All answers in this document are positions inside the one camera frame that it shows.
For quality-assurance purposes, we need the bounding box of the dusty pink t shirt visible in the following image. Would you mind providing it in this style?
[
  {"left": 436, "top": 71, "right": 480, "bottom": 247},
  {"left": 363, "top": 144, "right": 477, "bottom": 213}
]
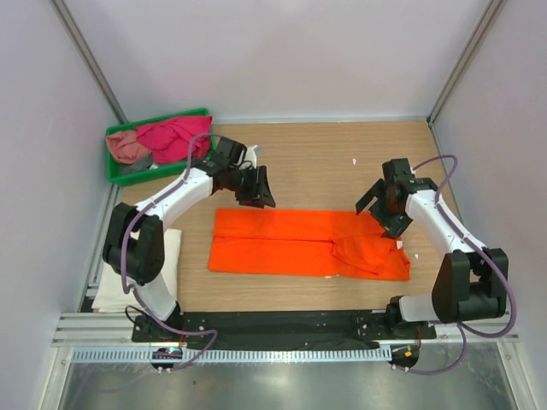
[{"left": 106, "top": 130, "right": 150, "bottom": 165}]

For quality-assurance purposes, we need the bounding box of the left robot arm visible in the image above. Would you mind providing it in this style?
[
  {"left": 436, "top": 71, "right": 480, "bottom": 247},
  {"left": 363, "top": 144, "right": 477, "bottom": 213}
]
[{"left": 103, "top": 136, "right": 275, "bottom": 342}]

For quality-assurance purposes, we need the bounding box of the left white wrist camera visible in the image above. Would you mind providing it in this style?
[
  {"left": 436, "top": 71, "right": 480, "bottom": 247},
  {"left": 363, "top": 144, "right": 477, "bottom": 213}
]
[{"left": 240, "top": 144, "right": 263, "bottom": 169}]

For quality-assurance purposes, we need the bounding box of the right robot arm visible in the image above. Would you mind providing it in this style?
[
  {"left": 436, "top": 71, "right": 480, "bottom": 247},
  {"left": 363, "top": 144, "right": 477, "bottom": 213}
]
[{"left": 356, "top": 158, "right": 515, "bottom": 338}]

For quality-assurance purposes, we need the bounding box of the left aluminium corner post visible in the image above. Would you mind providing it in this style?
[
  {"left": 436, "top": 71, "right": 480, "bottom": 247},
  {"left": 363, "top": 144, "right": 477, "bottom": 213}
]
[{"left": 50, "top": 0, "right": 128, "bottom": 124}]

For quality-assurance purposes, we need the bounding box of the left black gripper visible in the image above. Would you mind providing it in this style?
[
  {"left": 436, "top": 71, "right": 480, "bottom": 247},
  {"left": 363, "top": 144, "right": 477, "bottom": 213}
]
[{"left": 227, "top": 165, "right": 275, "bottom": 209}]

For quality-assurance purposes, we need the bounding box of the orange t shirt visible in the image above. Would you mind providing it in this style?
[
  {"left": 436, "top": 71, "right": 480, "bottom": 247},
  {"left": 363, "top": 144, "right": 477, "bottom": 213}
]
[{"left": 209, "top": 208, "right": 410, "bottom": 282}]

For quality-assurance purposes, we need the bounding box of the aluminium front rail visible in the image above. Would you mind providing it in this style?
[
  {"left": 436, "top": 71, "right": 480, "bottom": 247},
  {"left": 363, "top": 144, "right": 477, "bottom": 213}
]
[{"left": 51, "top": 313, "right": 520, "bottom": 348}]

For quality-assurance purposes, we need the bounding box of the green plastic bin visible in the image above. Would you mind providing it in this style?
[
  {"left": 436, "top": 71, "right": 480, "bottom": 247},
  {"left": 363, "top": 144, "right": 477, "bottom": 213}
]
[{"left": 105, "top": 108, "right": 216, "bottom": 186}]

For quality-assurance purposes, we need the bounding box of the folded white t shirt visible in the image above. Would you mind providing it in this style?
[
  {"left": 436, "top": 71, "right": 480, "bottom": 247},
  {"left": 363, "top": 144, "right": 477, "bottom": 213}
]
[{"left": 91, "top": 229, "right": 182, "bottom": 313}]

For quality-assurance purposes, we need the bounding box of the magenta t shirt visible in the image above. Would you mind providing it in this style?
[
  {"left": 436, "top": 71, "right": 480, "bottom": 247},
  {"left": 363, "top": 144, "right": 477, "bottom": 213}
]
[{"left": 136, "top": 115, "right": 213, "bottom": 165}]

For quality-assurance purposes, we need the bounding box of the aluminium corner post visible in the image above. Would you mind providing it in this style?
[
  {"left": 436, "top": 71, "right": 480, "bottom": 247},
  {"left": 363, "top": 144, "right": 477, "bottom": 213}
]
[
  {"left": 426, "top": 0, "right": 507, "bottom": 128},
  {"left": 50, "top": 0, "right": 128, "bottom": 124}
]

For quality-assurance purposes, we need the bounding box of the right aluminium corner post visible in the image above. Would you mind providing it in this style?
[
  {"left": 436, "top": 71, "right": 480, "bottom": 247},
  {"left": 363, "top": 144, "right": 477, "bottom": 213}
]
[{"left": 426, "top": 0, "right": 507, "bottom": 128}]

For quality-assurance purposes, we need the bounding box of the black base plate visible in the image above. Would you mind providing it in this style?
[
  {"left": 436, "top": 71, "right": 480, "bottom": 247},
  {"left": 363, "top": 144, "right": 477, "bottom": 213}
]
[{"left": 131, "top": 309, "right": 438, "bottom": 352}]

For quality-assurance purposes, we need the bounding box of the white slotted cable duct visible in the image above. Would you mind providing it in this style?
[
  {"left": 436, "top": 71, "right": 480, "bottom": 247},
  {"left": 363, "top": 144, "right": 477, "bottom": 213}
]
[{"left": 72, "top": 345, "right": 391, "bottom": 364}]

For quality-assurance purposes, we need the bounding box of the grey t shirt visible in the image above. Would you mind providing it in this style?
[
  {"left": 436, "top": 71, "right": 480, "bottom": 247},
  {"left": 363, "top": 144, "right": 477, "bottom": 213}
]
[{"left": 118, "top": 155, "right": 159, "bottom": 176}]

